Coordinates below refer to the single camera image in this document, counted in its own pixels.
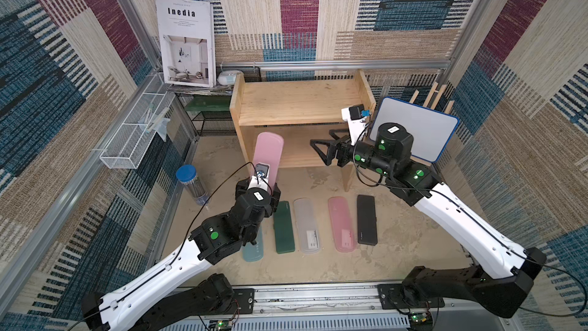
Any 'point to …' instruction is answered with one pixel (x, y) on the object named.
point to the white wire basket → (129, 145)
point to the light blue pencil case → (253, 253)
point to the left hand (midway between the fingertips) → (263, 181)
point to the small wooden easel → (434, 105)
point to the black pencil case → (366, 220)
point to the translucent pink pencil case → (341, 222)
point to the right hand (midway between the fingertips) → (319, 135)
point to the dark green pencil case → (282, 227)
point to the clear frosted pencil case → (306, 226)
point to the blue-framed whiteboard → (432, 131)
